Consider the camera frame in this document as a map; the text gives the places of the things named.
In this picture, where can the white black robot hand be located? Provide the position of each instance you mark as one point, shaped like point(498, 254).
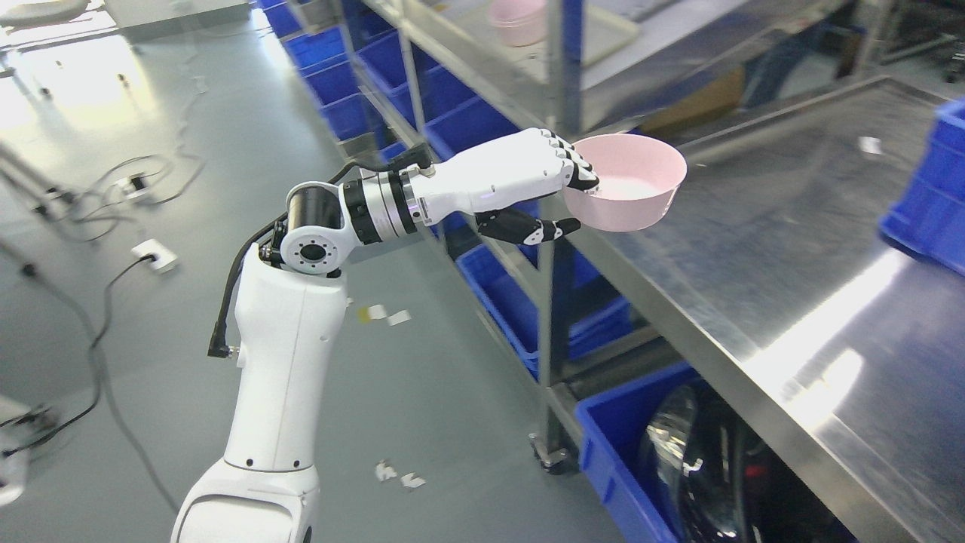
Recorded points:
point(488, 180)

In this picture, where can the pink plastic bowl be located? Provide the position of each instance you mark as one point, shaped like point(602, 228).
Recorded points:
point(638, 178)

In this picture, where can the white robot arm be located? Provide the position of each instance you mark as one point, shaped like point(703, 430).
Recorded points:
point(291, 303)

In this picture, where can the blue bin shelf lower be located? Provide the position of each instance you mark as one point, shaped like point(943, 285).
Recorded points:
point(456, 118)

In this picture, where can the pink bowl on shelf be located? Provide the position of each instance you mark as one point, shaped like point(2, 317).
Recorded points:
point(518, 23)

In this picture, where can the steel shelf rack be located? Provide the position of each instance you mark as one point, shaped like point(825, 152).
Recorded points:
point(530, 187)

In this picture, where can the cardboard box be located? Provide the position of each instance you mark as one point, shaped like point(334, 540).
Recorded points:
point(714, 101)

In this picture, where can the blue bin under table left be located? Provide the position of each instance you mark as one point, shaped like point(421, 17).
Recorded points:
point(613, 423)

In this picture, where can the black helmet in bin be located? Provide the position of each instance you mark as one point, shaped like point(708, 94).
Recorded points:
point(712, 472)

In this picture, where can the white power strip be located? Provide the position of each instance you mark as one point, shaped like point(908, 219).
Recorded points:
point(159, 258)

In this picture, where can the blue crate top right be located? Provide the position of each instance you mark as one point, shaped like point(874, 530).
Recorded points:
point(929, 218)

